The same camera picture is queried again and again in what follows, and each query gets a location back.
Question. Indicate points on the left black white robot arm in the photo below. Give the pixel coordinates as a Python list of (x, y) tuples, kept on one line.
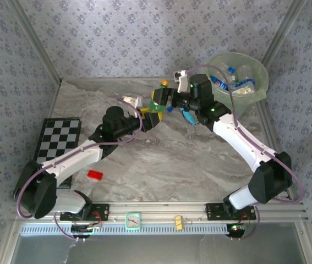
[(73, 159)]

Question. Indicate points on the small teal square clock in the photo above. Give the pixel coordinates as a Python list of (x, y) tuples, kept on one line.
[(132, 220)]

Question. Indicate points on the aluminium rail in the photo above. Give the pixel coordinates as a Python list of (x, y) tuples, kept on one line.
[(158, 210)]

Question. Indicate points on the rectangular clear bottle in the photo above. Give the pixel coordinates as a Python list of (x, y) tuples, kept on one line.
[(246, 90)]

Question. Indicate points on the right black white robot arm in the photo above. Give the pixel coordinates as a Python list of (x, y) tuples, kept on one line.
[(241, 143)]

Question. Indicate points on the yellow binder clip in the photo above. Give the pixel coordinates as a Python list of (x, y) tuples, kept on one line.
[(178, 222)]

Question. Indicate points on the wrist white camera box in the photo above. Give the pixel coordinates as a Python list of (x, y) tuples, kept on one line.
[(181, 81), (132, 99)]

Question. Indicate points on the green bin with plastic liner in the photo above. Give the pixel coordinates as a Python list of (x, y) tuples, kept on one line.
[(243, 107)]

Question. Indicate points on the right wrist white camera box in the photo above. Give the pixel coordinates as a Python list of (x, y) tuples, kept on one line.
[(181, 81)]

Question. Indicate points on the teal blue plastic tube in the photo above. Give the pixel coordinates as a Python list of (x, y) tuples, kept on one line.
[(188, 118)]

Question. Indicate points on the small bottle blue Pepsi label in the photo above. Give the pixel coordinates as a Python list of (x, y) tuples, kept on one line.
[(230, 68)]

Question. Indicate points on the clear bottle with blue label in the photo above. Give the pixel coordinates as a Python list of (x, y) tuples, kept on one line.
[(221, 82), (248, 82)]

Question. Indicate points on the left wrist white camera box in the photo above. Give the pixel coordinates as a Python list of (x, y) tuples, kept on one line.
[(132, 99)]

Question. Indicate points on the red plastic block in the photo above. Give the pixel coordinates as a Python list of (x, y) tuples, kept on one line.
[(95, 175)]

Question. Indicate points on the green bottle with yellow cap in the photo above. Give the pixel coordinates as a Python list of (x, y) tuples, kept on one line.
[(155, 107)]

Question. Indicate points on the black grey chessboard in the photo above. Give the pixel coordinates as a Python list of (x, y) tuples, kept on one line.
[(59, 134)]

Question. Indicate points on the aluminium frame post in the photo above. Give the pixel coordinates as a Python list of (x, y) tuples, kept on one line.
[(284, 27), (36, 41)]

